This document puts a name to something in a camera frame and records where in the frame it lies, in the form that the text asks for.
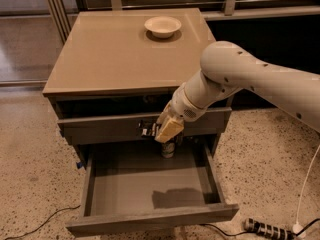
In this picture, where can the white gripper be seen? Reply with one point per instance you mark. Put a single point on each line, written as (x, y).
(181, 106)

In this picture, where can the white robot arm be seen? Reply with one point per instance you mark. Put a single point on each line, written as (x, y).
(225, 69)

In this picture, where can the small can in drawer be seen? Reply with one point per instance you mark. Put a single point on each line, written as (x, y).
(168, 149)

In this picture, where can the closed grey top drawer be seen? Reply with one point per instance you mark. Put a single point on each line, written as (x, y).
(121, 128)

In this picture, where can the grey drawer cabinet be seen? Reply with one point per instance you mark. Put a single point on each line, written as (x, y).
(111, 65)

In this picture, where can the open grey middle drawer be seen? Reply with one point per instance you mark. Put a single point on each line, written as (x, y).
(130, 187)

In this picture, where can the white ceramic bowl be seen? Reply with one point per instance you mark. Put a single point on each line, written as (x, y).
(162, 26)

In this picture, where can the blue tape piece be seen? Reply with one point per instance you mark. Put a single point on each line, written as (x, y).
(79, 165)

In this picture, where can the black power strip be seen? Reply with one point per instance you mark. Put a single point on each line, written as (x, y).
(266, 230)

